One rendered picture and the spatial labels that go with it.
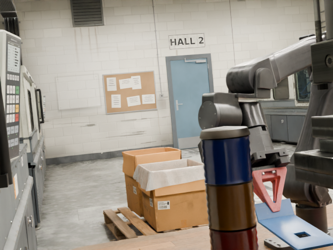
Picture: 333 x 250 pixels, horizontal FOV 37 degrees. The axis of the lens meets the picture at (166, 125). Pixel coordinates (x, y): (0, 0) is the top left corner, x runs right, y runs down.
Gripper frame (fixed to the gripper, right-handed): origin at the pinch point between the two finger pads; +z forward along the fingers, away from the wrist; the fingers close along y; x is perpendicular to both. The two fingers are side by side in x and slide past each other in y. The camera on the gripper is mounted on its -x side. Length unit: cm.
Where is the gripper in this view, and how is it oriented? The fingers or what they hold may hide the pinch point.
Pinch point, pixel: (274, 207)
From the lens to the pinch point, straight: 91.7
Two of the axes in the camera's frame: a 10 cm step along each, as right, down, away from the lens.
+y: 1.8, -3.8, -9.1
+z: 2.0, 9.2, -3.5
